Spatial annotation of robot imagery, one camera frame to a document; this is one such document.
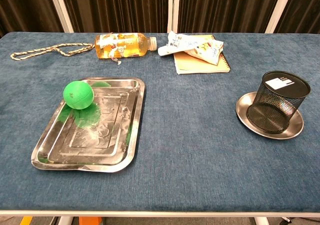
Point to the green ball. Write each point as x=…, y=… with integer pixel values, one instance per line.
x=78, y=95

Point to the black cylindrical jar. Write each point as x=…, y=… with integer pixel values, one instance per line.
x=275, y=105

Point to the blue table cloth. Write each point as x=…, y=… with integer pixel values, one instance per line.
x=187, y=135

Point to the tan spiral notebook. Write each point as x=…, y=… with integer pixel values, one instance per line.
x=195, y=65

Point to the rectangular steel tray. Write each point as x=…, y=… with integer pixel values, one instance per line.
x=100, y=135

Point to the yellow tea bottle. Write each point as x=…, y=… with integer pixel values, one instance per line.
x=125, y=46

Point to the white crumpled snack packet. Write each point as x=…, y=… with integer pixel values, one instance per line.
x=200, y=47

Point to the dark brown curtain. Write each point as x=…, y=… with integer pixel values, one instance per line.
x=25, y=7
x=305, y=7
x=225, y=7
x=112, y=7

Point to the orange object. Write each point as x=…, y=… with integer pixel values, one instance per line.
x=90, y=221

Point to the round steel plate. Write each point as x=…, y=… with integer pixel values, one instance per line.
x=295, y=127

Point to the white partition post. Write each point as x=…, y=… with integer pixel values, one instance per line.
x=172, y=7
x=60, y=10
x=280, y=10

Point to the white table frame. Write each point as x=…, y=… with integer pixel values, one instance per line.
x=160, y=213

